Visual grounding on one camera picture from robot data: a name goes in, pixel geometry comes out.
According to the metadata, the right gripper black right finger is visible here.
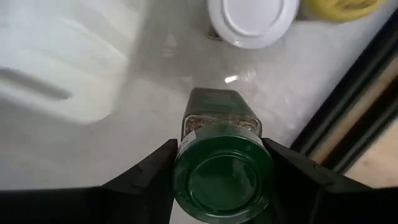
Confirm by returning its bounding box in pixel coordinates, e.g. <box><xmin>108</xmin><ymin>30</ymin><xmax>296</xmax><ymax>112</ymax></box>
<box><xmin>262</xmin><ymin>138</ymin><xmax>373</xmax><ymax>224</ymax></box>

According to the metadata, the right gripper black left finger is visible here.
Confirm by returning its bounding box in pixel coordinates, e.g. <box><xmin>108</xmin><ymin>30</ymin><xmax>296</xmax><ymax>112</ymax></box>
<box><xmin>101</xmin><ymin>139</ymin><xmax>178</xmax><ymax>224</ymax></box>

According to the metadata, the green-lid spice jar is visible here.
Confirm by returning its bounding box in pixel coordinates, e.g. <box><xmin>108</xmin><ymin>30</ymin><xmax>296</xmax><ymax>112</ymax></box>
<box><xmin>172</xmin><ymin>87</ymin><xmax>275</xmax><ymax>224</ymax></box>

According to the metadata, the yellow-lid spice jar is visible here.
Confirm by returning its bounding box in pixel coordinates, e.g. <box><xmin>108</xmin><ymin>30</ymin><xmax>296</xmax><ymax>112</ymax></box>
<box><xmin>306</xmin><ymin>0</ymin><xmax>386</xmax><ymax>23</ymax></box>

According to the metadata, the white plastic bin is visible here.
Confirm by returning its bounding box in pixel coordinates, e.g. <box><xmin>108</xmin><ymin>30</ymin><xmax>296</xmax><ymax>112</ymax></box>
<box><xmin>0</xmin><ymin>0</ymin><xmax>147</xmax><ymax>125</ymax></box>

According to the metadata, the white-lid spice jar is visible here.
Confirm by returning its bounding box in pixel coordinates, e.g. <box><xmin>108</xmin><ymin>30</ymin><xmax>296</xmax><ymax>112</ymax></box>
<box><xmin>206</xmin><ymin>0</ymin><xmax>300</xmax><ymax>50</ymax></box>

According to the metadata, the black aluminium table frame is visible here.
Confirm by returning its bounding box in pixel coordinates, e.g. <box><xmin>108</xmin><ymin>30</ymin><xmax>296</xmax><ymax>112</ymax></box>
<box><xmin>290</xmin><ymin>9</ymin><xmax>398</xmax><ymax>175</ymax></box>

